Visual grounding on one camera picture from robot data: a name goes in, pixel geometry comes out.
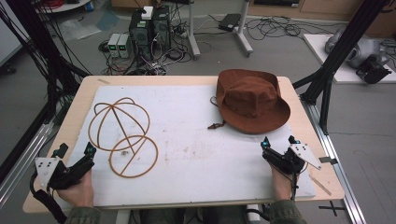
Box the wooden hoop hat stand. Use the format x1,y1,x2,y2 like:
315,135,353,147
87,96,160,179

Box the white table leg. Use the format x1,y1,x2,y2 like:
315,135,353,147
114,209,132,224
245,203,262,224

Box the grey robot shell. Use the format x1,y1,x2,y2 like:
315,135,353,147
324,28,390,70

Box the black frame post with cables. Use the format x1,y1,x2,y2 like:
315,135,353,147
0,0,92,125

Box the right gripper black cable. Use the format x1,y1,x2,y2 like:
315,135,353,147
287,157,309,203

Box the grey power supply unit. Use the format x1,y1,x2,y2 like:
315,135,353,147
106,33,121,59
117,33,134,59

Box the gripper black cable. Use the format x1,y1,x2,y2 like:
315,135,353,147
287,157,309,203
29,172,68,224

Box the black computer tower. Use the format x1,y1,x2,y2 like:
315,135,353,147
128,11,154,62
151,5,172,53

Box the person's right hand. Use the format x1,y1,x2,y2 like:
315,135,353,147
270,165,297,202

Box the thin wooden strip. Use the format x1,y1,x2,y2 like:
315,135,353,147
307,173,332,197

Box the white round table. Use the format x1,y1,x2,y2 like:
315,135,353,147
35,0,92,14

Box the black tape cross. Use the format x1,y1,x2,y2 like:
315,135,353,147
318,200,347,217

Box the white foam mat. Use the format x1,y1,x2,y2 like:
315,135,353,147
54,84,318,209

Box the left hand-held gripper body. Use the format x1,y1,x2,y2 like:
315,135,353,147
35,155,95,191

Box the white box on tower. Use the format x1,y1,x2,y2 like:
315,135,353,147
140,6,154,21

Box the black device on board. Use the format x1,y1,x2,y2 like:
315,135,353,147
355,55,393,85

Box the grey tape piece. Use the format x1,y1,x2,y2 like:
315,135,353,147
318,156,339,165

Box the person's left hand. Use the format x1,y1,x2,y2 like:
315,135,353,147
56,169,94,208

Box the clear plastic sheet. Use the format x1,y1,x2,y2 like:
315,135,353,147
58,18,103,42

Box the brown brimmed hat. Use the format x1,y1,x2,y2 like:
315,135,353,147
207,68,291,135

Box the person's legs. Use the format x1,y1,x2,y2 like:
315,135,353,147
137,207,248,224

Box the black flat box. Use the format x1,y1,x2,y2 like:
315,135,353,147
218,12,243,33

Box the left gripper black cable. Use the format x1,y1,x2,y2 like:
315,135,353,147
29,172,68,224

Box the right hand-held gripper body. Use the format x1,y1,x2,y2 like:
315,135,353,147
261,143,323,175

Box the white floor board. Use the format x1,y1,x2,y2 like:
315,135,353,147
303,33,396,85

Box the tangle of black floor cables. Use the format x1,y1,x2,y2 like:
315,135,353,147
244,14,337,42

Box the aluminium rail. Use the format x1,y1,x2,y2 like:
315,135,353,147
0,121,54,207
299,98,368,224

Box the tangle of cables by towers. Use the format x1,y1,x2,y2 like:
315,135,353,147
97,18,195,77

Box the white metal stand leg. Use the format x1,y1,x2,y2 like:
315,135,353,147
186,0,202,61
233,0,254,58

